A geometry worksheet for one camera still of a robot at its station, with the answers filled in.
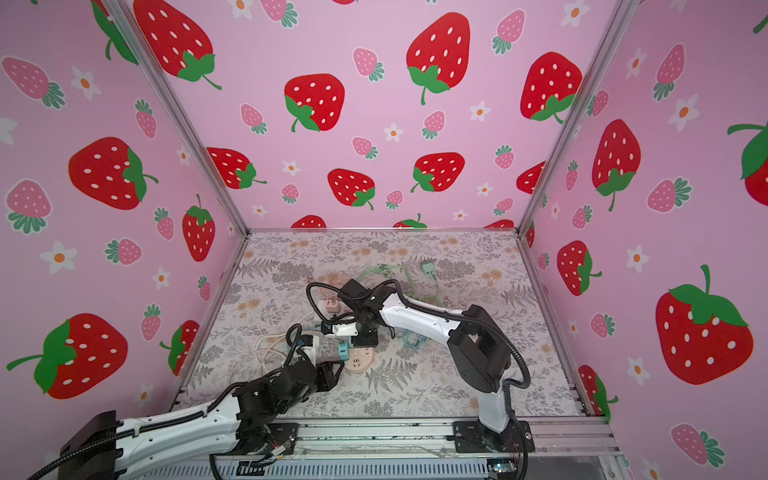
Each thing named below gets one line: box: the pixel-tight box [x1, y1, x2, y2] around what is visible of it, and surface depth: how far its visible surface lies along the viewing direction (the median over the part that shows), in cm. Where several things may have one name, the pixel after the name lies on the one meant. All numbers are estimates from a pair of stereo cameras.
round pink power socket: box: [344, 347, 374, 371], surface depth 87 cm
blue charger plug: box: [338, 341, 349, 361], surface depth 84 cm
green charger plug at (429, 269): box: [421, 262, 437, 280], surface depth 110 cm
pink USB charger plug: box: [325, 300, 341, 313], surface depth 92 cm
